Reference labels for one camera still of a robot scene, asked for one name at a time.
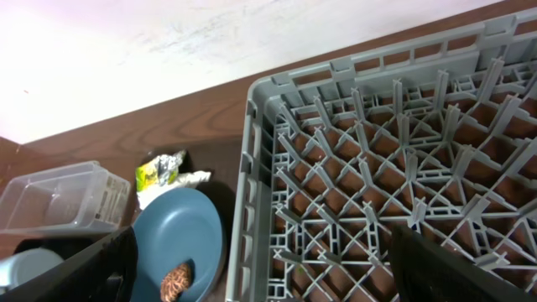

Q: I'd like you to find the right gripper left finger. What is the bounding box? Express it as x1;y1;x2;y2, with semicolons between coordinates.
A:
1;226;138;302

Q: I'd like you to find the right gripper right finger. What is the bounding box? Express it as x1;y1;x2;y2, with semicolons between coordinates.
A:
388;226;536;302

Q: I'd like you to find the brown morel mushroom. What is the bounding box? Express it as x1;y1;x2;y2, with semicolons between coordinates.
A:
160;263;193;302

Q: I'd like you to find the large blue plate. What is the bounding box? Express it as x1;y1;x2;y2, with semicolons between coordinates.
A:
131;188;227;301

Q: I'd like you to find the light blue rice bowl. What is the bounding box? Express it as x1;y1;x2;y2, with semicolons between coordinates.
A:
1;248;64;294

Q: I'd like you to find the grey dishwasher rack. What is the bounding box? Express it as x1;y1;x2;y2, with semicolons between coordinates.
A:
226;8;536;301

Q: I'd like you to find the black plastic tray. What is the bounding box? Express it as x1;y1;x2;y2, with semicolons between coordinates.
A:
13;237;95;259

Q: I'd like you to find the clear plastic bin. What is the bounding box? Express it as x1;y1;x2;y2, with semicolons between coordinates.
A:
1;161;131;237

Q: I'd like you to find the yellow-green snack wrapper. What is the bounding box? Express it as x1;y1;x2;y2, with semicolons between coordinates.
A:
135;160;159;192

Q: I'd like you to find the white paper napkin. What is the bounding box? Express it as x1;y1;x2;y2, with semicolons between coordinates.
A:
137;171;211;211

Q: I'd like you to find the crumpled aluminium foil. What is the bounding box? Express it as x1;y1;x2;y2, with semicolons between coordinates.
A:
155;150;187;186

